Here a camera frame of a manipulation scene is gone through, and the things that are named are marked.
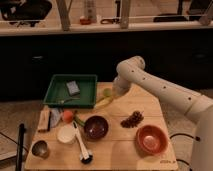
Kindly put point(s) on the fork in tray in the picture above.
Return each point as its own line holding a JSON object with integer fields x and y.
{"x": 67, "y": 100}

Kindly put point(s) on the orange fruit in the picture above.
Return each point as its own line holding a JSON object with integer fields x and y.
{"x": 67, "y": 116}

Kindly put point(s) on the green plastic tray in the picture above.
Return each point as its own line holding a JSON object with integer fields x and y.
{"x": 58, "y": 90}

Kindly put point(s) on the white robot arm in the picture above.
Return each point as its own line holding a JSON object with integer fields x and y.
{"x": 195, "y": 106}

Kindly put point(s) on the bunch of dark grapes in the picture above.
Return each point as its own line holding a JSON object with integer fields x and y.
{"x": 133, "y": 120}

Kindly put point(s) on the white handled brush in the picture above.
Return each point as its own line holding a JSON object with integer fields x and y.
{"x": 86, "y": 156}

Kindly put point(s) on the small metal cup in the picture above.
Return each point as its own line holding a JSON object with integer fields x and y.
{"x": 40, "y": 149}

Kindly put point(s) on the white round lid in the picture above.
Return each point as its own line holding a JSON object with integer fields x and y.
{"x": 66, "y": 134}

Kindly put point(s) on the clear green plastic cup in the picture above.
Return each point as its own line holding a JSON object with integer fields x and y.
{"x": 107, "y": 92}

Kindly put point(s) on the red orange bowl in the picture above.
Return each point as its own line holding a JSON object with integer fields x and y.
{"x": 151, "y": 139}

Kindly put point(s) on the green vegetable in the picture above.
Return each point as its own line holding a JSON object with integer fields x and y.
{"x": 79, "y": 121}

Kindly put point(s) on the dark purple bowl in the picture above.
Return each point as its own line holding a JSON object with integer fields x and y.
{"x": 96, "y": 128}

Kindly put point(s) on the white plastic bag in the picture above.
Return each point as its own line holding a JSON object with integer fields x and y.
{"x": 55, "y": 117}

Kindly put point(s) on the grey sponge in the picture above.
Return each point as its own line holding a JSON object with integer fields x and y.
{"x": 73, "y": 88}

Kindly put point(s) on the yellow banana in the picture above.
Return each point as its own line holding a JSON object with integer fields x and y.
{"x": 104, "y": 102}

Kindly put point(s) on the black pole stand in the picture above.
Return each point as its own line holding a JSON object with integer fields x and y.
{"x": 20, "y": 148}

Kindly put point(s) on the wooden block with knife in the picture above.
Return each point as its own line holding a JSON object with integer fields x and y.
{"x": 43, "y": 125}

